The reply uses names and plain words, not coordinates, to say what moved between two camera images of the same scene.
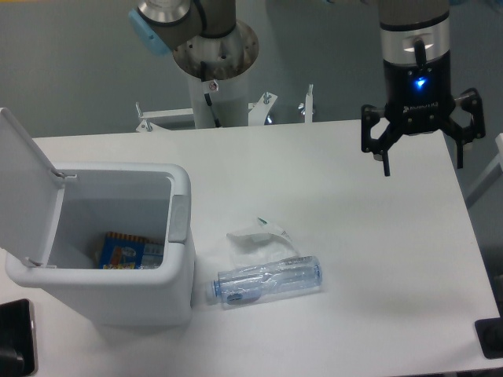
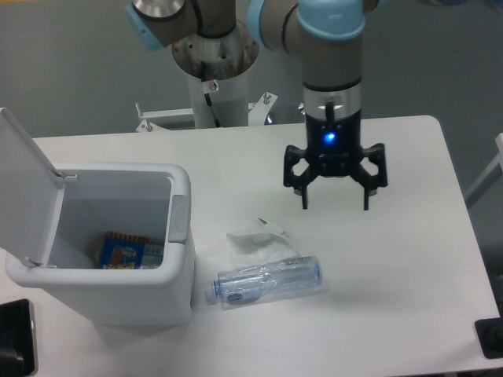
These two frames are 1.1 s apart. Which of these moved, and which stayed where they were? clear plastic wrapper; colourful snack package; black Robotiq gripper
Moved: black Robotiq gripper
Stayed: clear plastic wrapper; colourful snack package
